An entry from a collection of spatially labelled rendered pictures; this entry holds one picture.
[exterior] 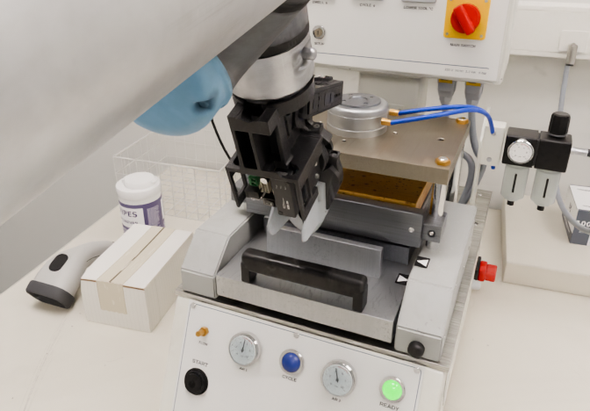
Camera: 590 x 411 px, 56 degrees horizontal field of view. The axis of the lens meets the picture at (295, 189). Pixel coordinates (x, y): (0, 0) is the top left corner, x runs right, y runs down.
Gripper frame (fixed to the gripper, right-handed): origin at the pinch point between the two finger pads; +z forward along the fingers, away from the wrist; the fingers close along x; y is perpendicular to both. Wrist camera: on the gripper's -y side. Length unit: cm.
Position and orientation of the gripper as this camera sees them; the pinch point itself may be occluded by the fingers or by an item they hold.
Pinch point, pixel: (308, 219)
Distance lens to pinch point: 61.7
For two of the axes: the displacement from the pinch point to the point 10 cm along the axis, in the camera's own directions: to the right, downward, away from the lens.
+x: 9.2, 1.8, -3.6
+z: 1.4, 7.0, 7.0
